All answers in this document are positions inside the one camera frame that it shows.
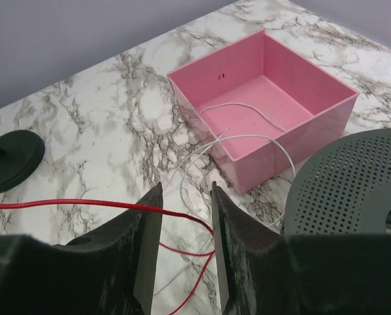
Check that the pink plastic box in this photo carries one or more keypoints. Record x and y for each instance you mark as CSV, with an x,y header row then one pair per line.
x,y
262,106

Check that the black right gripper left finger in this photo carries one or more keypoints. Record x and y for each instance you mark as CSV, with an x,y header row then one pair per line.
x,y
109,270

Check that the black cable spool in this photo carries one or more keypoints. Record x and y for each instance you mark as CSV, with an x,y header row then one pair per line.
x,y
344,188

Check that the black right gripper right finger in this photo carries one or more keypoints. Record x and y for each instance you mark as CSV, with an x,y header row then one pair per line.
x,y
263,272

